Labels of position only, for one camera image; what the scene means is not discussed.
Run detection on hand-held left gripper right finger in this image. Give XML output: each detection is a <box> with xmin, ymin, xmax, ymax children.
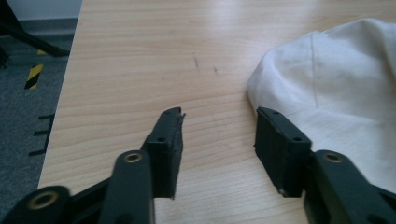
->
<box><xmin>253</xmin><ymin>106</ymin><xmax>313</xmax><ymax>199</ymax></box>

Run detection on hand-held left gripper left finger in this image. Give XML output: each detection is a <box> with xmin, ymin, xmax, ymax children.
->
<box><xmin>140</xmin><ymin>106</ymin><xmax>187</xmax><ymax>200</ymax></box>

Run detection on black floor tape marks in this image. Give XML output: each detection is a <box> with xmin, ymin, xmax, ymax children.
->
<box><xmin>28</xmin><ymin>113</ymin><xmax>56</xmax><ymax>157</ymax></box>

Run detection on white cloth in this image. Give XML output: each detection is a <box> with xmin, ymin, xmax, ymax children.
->
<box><xmin>247</xmin><ymin>17</ymin><xmax>396</xmax><ymax>194</ymax></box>

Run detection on yellow black floor tape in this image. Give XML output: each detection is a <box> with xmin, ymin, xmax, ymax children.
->
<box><xmin>23</xmin><ymin>63</ymin><xmax>45</xmax><ymax>91</ymax></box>

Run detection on black stand leg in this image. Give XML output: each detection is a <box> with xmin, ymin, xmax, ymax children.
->
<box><xmin>0</xmin><ymin>0</ymin><xmax>71</xmax><ymax>68</ymax></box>

